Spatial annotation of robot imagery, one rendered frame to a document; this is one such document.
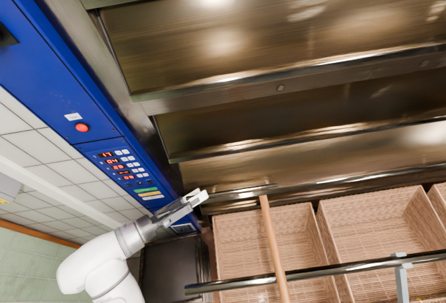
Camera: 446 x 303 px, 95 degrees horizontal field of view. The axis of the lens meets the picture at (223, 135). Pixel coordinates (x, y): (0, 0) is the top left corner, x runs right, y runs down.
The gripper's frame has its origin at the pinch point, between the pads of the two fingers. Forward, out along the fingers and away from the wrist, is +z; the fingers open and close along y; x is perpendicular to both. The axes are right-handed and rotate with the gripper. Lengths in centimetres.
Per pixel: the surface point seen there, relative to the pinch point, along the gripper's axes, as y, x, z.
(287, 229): 26, 56, 51
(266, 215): -9.4, 17.3, 18.5
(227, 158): -4.1, -7.4, 15.9
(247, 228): 34, 44, 30
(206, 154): -12.1, -13.9, 5.2
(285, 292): -20.9, 33.1, 7.0
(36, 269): 78, 13, -71
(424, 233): -20, 80, 102
